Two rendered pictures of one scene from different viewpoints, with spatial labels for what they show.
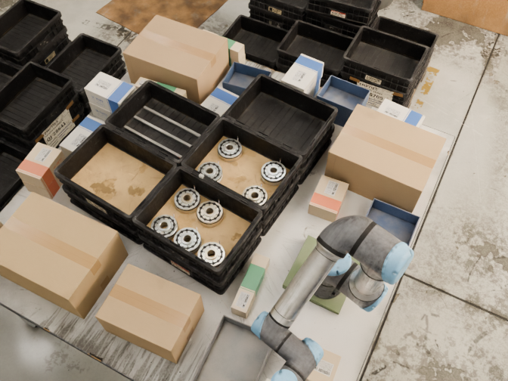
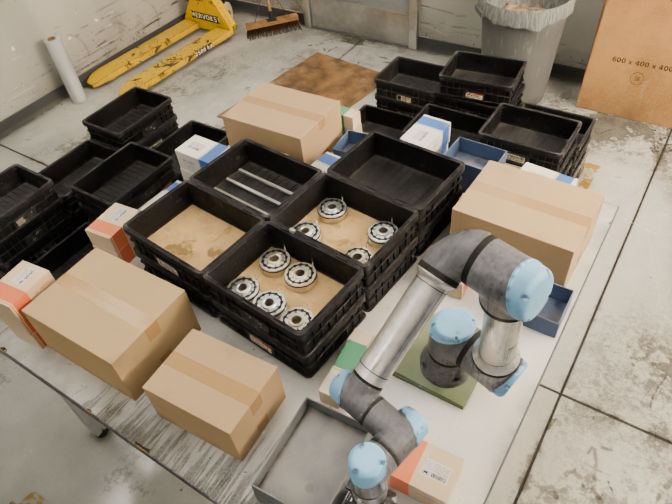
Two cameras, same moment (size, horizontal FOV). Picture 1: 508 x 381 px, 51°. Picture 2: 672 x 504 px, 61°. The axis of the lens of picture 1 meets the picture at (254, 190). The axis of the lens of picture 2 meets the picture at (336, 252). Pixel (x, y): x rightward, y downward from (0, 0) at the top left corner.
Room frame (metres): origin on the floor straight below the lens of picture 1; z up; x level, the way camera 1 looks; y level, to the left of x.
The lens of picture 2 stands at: (-0.13, -0.15, 2.18)
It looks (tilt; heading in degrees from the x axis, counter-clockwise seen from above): 46 degrees down; 10
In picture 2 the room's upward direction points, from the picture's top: 7 degrees counter-clockwise
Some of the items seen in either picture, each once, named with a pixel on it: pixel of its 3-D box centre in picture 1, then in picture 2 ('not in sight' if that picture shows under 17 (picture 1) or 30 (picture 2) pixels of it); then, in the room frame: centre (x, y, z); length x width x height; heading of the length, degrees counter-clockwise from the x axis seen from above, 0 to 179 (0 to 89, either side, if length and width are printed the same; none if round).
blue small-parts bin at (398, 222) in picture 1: (388, 225); (532, 301); (1.05, -0.55, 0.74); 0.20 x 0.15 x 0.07; 62
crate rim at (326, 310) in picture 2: (197, 217); (282, 275); (0.99, 0.21, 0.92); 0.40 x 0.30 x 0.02; 57
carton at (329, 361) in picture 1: (313, 365); (424, 471); (0.49, -0.20, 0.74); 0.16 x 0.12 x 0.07; 65
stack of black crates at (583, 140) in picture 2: (397, 53); (546, 141); (2.57, -0.92, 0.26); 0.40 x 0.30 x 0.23; 62
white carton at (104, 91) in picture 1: (112, 94); (205, 158); (1.69, 0.65, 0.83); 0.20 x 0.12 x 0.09; 61
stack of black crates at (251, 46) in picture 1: (256, 51); (382, 142); (2.59, -0.03, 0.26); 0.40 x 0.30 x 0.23; 62
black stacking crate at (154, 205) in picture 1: (199, 224); (285, 286); (0.99, 0.21, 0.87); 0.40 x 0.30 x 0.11; 57
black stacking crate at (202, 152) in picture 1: (242, 169); (344, 229); (1.24, 0.05, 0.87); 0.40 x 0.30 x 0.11; 57
